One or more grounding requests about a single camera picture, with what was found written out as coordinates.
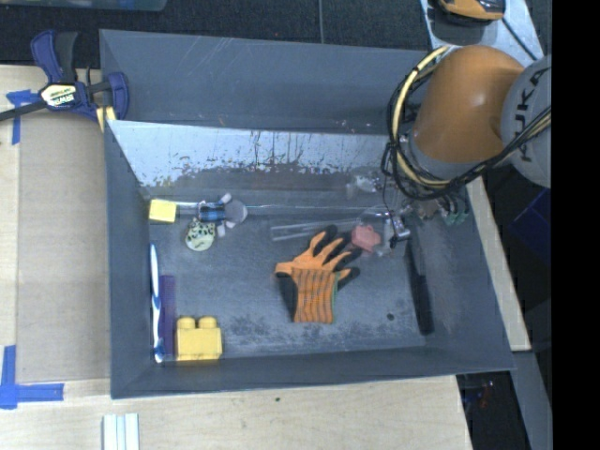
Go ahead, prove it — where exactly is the yellow toy brick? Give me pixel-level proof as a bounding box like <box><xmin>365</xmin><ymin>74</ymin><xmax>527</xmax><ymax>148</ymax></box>
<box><xmin>174</xmin><ymin>315</ymin><xmax>224</xmax><ymax>362</ymax></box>

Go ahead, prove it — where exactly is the orange and black work glove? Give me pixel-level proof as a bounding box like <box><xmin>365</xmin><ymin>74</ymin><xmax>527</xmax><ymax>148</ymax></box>
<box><xmin>274</xmin><ymin>224</ymin><xmax>362</xmax><ymax>325</ymax></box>

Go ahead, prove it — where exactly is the grey metal bin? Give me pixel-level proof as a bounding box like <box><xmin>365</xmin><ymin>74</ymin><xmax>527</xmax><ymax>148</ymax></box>
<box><xmin>97</xmin><ymin>28</ymin><xmax>518</xmax><ymax>400</ymax></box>

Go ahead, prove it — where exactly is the white and blue toothbrush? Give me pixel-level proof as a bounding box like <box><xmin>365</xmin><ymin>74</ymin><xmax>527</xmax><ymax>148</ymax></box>
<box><xmin>148</xmin><ymin>243</ymin><xmax>166</xmax><ymax>364</ymax></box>

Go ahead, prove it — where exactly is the blue and grey toy animal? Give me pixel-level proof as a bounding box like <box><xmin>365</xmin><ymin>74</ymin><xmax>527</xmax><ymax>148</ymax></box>
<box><xmin>196</xmin><ymin>192</ymin><xmax>248</xmax><ymax>238</ymax></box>

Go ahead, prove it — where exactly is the purple flat block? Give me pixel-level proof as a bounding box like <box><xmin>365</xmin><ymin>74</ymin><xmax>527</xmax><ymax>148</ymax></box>
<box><xmin>157</xmin><ymin>274</ymin><xmax>177</xmax><ymax>353</ymax></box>

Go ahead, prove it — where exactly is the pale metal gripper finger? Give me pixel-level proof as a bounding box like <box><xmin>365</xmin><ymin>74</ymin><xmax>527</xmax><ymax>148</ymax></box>
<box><xmin>364</xmin><ymin>206</ymin><xmax>400</xmax><ymax>222</ymax></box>
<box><xmin>374</xmin><ymin>217</ymin><xmax>413</xmax><ymax>258</ymax></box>

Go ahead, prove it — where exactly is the yellow sponge cube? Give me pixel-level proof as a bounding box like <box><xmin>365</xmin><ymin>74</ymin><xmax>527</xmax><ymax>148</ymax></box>
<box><xmin>148</xmin><ymin>199</ymin><xmax>178</xmax><ymax>225</ymax></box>

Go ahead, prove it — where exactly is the pink toy piece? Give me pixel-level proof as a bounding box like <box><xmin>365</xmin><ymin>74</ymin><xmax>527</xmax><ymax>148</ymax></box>
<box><xmin>351</xmin><ymin>224</ymin><xmax>383</xmax><ymax>253</ymax></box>

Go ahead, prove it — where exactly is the clear glass thing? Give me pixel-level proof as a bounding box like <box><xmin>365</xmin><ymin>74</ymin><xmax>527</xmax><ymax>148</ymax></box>
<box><xmin>345</xmin><ymin>172</ymin><xmax>382</xmax><ymax>201</ymax></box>

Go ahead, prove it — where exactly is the spotted pale yellow toy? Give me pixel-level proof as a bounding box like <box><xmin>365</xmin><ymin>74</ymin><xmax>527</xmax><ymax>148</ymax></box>
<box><xmin>185</xmin><ymin>217</ymin><xmax>218</xmax><ymax>253</ymax></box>

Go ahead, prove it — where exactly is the clear plastic tube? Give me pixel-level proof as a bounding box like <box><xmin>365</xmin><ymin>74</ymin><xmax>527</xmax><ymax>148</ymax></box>
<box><xmin>269</xmin><ymin>217</ymin><xmax>371</xmax><ymax>243</ymax></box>

